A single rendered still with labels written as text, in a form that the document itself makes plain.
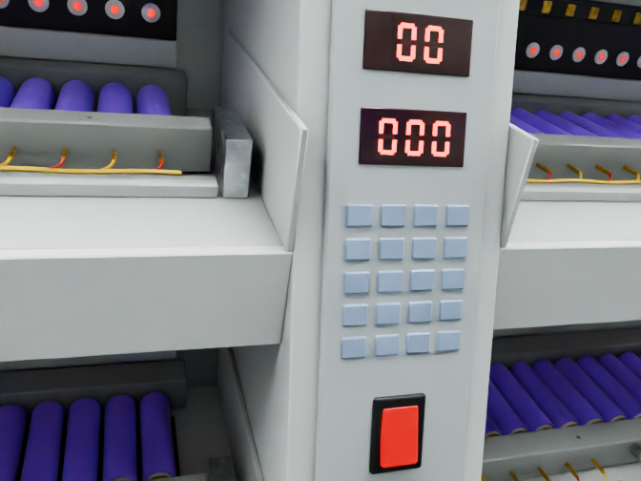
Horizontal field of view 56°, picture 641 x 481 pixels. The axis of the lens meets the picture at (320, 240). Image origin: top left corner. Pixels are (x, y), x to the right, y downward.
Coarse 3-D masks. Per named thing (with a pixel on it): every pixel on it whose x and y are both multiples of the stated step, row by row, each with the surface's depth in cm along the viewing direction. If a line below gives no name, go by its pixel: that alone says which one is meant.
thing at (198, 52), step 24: (192, 0) 40; (216, 0) 41; (600, 0) 49; (624, 0) 50; (192, 24) 40; (216, 24) 41; (192, 48) 41; (216, 48) 41; (192, 72) 41; (216, 72) 41; (192, 96) 41; (216, 96) 41; (504, 336) 52; (144, 360) 43; (168, 360) 43; (192, 360) 44; (216, 360) 44; (192, 384) 44; (216, 384) 45
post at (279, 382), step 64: (256, 0) 30; (320, 0) 23; (512, 0) 25; (320, 64) 23; (512, 64) 25; (320, 128) 23; (320, 192) 24; (320, 256) 24; (256, 384) 31; (256, 448) 31
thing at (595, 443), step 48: (528, 336) 49; (576, 336) 50; (624, 336) 51; (528, 384) 44; (576, 384) 45; (624, 384) 46; (528, 432) 39; (576, 432) 39; (624, 432) 40; (528, 480) 38; (576, 480) 39; (624, 480) 40
